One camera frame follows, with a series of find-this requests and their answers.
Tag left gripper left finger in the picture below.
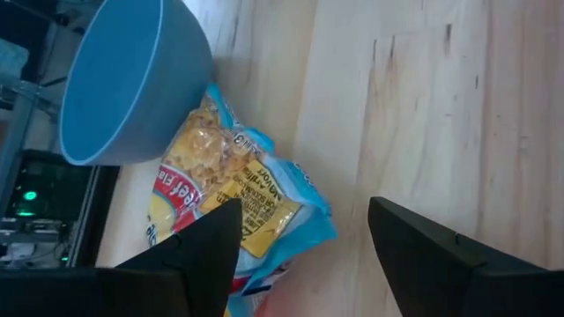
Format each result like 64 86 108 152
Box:
0 198 243 317

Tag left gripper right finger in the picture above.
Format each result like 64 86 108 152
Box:
368 196 564 317

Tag blue beef ramen pack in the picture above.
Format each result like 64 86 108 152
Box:
145 82 339 317

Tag computer with green lights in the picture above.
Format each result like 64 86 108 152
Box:
0 149 96 269

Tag blue bowl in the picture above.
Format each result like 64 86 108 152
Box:
58 0 216 167

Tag black metal table frame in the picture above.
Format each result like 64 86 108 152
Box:
65 165 122 269

